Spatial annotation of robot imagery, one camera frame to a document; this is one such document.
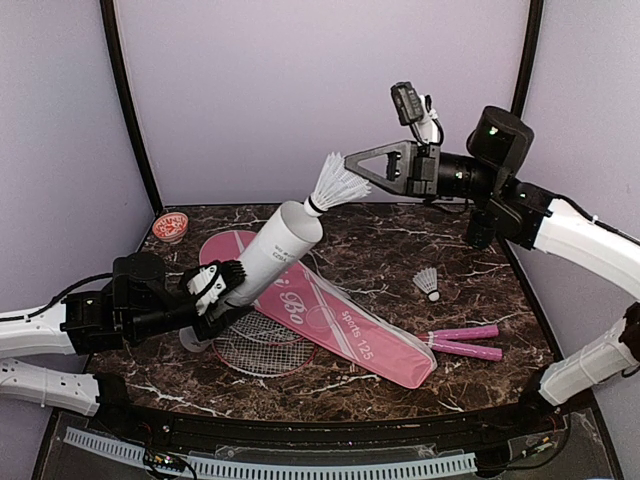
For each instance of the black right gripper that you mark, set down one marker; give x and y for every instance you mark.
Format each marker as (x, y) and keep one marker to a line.
(420, 161)

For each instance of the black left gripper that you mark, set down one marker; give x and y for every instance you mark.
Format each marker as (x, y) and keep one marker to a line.
(212, 327)

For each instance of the clear plastic tube lid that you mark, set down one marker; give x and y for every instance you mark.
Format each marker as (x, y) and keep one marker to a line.
(190, 341)

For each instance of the white plastic shuttlecock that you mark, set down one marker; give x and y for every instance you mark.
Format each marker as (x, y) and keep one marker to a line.
(426, 280)
(335, 186)

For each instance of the white cardboard shuttlecock tube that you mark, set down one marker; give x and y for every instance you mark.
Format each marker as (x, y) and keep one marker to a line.
(288, 234)

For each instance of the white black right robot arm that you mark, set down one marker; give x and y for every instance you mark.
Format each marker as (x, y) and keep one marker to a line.
(531, 217)

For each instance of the red badminton racket lower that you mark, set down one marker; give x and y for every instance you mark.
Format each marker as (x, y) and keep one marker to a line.
(263, 358)

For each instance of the pink racket cover bag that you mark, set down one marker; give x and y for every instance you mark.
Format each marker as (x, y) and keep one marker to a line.
(309, 306)

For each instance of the red white patterned bowl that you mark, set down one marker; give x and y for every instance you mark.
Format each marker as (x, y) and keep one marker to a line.
(171, 228)

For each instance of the dark green cup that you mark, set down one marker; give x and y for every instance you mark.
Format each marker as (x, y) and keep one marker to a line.
(481, 229)

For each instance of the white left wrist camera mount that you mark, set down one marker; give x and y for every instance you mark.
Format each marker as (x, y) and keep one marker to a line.
(207, 283)

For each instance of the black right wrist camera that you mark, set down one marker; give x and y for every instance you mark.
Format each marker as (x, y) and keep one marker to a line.
(416, 112)

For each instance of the grey slotted cable duct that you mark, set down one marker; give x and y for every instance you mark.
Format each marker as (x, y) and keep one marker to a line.
(196, 466)

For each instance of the black front table rail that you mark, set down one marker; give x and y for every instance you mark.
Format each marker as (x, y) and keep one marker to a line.
(487, 431)

